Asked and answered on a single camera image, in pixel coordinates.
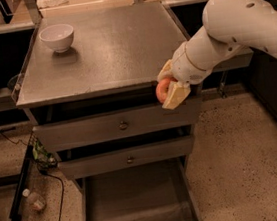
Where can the top grey drawer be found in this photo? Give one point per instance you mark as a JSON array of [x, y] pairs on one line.
[[115, 125]]

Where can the red apple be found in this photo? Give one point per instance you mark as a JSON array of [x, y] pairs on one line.
[[165, 89]]

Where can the bottom grey drawer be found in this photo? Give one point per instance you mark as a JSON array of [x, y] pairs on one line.
[[152, 192]]

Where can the grey drawer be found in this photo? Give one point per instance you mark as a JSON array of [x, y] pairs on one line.
[[152, 192], [115, 125], [127, 158]]

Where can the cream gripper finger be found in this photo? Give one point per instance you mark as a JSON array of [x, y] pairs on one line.
[[181, 92], [166, 71]]

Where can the green snack bag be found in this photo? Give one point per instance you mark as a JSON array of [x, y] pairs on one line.
[[42, 157]]

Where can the plastic water bottle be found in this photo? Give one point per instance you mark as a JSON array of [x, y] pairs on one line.
[[36, 201]]

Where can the white ceramic bowl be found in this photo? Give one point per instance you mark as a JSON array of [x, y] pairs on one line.
[[58, 38]]

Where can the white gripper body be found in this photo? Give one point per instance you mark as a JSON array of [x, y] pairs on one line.
[[183, 67]]

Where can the middle grey drawer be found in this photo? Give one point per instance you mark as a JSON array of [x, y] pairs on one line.
[[127, 158]]

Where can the grey side shelf beam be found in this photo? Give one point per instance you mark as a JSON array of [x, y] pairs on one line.
[[242, 59]]

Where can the black metal bar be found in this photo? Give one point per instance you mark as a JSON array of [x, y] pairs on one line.
[[14, 213]]

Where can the grey drawer cabinet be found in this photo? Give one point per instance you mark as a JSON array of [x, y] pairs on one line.
[[111, 66]]

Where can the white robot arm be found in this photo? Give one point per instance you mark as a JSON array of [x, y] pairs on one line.
[[228, 27]]

